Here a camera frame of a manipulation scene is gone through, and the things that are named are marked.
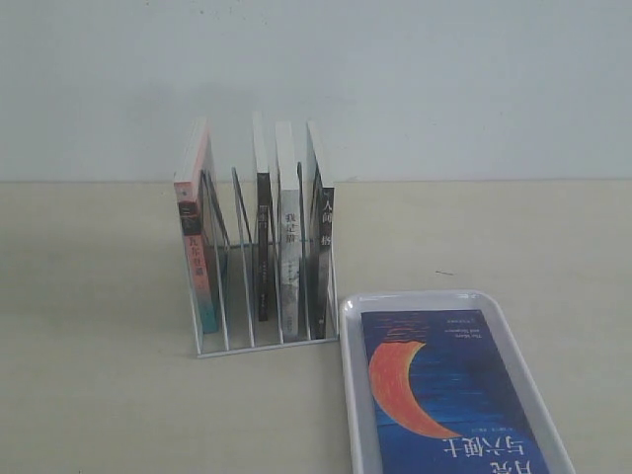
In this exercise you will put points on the dark blue moon book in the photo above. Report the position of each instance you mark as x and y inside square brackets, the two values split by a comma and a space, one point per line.
[442, 396]

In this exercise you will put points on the black book white characters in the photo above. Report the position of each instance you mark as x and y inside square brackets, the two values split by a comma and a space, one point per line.
[321, 207]

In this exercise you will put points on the grey white book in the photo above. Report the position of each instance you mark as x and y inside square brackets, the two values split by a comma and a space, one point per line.
[289, 239]

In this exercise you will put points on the black brown book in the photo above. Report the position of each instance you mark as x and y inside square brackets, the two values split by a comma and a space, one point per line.
[263, 189]

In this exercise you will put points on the pink and teal book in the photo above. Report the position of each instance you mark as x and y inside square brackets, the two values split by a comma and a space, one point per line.
[194, 213]

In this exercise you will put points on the white rectangular tray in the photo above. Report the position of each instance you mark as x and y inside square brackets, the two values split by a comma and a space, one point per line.
[365, 449]

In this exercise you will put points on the white wire book rack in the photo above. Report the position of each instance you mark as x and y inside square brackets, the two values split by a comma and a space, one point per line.
[235, 247]

